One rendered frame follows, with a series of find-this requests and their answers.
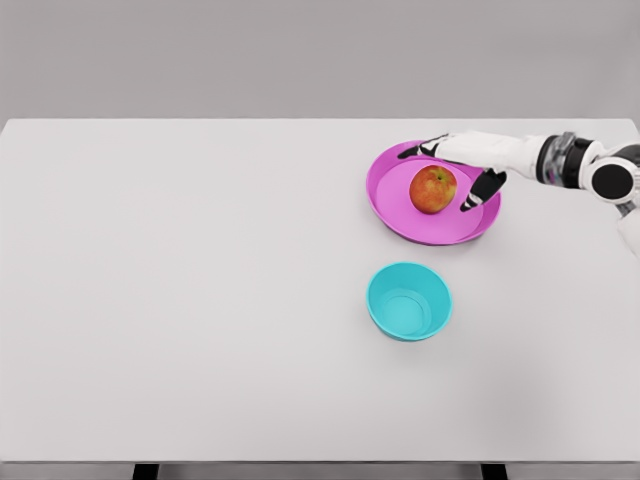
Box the pink plate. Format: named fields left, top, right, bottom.
left=365, top=139, right=502, bottom=247

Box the red yellow apple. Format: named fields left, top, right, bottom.
left=409, top=165, right=458, bottom=214

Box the blue bowl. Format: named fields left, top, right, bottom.
left=365, top=261, right=454, bottom=343

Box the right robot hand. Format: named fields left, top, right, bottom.
left=397, top=130, right=508, bottom=213

